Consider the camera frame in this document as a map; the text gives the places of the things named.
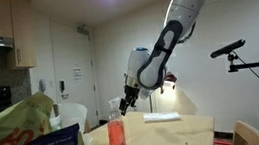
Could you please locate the black stereo camera bar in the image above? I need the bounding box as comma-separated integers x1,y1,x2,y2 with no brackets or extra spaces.
207,38,248,60

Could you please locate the green orange snack bag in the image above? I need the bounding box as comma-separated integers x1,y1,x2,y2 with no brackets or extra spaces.
0,86,88,145

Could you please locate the pink liquid spray bottle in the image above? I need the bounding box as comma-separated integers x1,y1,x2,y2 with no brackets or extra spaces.
103,97,128,145

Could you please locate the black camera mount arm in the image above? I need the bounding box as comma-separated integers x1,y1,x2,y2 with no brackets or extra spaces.
225,48,259,78

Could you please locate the orange red clamp handle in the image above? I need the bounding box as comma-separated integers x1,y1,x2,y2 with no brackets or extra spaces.
213,138,234,145

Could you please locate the grey round wall device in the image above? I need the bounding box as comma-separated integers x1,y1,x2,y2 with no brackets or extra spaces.
37,77,48,94

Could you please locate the door handle with lock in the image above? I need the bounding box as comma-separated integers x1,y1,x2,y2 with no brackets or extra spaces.
58,79,70,101

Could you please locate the metal door closer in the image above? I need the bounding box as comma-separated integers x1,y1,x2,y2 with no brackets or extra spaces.
76,24,90,37

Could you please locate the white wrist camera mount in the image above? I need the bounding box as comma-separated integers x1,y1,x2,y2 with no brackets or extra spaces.
136,85,156,102

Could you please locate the paper notice on door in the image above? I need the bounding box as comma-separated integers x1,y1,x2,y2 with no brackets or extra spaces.
71,66,84,83

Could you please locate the white door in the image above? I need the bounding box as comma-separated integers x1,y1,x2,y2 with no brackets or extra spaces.
47,16,102,133

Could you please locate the white folded cloth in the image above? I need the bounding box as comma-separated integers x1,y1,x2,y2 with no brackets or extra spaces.
142,108,182,126

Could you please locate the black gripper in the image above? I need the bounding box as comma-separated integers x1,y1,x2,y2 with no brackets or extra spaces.
115,82,145,117

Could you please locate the wooden dining chair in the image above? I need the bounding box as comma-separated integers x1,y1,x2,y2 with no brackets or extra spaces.
229,117,259,145

